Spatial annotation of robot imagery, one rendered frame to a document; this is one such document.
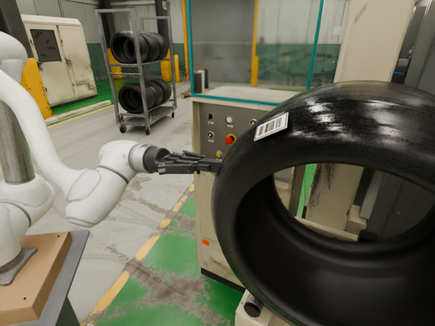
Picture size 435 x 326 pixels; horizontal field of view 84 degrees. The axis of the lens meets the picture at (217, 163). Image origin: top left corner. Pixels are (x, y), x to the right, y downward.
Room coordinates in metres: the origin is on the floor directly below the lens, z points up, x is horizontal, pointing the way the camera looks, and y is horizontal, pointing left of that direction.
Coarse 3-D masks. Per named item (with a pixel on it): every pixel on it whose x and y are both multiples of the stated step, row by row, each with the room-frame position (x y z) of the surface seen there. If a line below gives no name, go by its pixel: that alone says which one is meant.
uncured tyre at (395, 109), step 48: (336, 96) 0.38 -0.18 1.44; (384, 96) 0.35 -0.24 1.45; (432, 96) 0.41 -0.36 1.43; (240, 144) 0.43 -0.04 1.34; (288, 144) 0.36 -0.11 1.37; (336, 144) 0.32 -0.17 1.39; (384, 144) 0.30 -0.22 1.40; (432, 144) 0.28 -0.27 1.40; (240, 192) 0.39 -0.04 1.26; (432, 192) 0.26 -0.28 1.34; (240, 240) 0.50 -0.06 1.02; (288, 240) 0.58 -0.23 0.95; (336, 240) 0.55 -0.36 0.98; (384, 240) 0.50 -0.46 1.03; (432, 240) 0.43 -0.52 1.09; (288, 288) 0.43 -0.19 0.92; (336, 288) 0.43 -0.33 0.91; (384, 288) 0.41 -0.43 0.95; (432, 288) 0.35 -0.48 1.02
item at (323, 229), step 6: (294, 216) 0.69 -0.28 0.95; (300, 222) 0.66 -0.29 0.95; (306, 222) 0.66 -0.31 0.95; (312, 222) 0.66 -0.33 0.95; (312, 228) 0.64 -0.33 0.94; (318, 228) 0.63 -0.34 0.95; (324, 228) 0.63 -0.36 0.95; (330, 228) 0.63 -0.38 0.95; (324, 234) 0.62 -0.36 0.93; (330, 234) 0.61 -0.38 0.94; (336, 234) 0.61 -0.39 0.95; (342, 234) 0.60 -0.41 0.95; (348, 234) 0.60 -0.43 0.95; (354, 234) 0.60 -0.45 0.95; (342, 240) 0.60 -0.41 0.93; (348, 240) 0.59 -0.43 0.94; (354, 240) 0.58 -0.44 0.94
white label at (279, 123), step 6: (282, 114) 0.39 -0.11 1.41; (288, 114) 0.39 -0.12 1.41; (270, 120) 0.40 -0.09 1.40; (276, 120) 0.39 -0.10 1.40; (282, 120) 0.38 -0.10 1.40; (258, 126) 0.41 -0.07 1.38; (264, 126) 0.40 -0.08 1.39; (270, 126) 0.39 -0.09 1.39; (276, 126) 0.37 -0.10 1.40; (282, 126) 0.36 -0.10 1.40; (258, 132) 0.39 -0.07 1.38; (264, 132) 0.38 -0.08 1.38; (270, 132) 0.37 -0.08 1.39; (258, 138) 0.38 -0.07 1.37
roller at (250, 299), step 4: (248, 296) 0.41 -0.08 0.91; (252, 296) 0.41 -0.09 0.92; (248, 300) 0.40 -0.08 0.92; (252, 300) 0.39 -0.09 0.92; (256, 300) 0.39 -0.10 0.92; (248, 304) 0.39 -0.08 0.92; (252, 304) 0.38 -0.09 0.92; (256, 304) 0.38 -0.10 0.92; (260, 304) 0.39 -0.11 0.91; (244, 308) 0.39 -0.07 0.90; (248, 308) 0.38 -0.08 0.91; (252, 308) 0.38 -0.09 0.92; (256, 308) 0.38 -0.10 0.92; (260, 308) 0.38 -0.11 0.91; (248, 312) 0.38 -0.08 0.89; (252, 312) 0.38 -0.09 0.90; (256, 312) 0.37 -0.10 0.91; (260, 312) 0.38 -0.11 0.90; (252, 316) 0.38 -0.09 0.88; (256, 316) 0.37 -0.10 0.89
